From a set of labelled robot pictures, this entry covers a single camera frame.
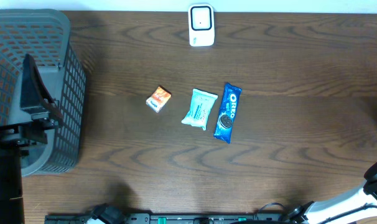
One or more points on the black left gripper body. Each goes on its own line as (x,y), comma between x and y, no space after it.
(15,137)

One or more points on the orange snack packet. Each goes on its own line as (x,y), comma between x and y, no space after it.
(158,99)

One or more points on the mint green wipes pack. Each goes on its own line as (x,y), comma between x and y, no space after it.
(200,107)

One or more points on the blue Oreo cookie pack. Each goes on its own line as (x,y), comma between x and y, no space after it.
(227,113)

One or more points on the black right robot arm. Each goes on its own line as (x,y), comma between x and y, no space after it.
(356,204)

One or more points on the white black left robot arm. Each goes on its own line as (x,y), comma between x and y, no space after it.
(5,186)

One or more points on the white barcode scanner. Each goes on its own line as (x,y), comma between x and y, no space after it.
(201,24)

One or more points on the grey plastic basket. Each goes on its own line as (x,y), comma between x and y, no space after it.
(42,33)

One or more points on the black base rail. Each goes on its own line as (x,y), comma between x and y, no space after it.
(145,218)

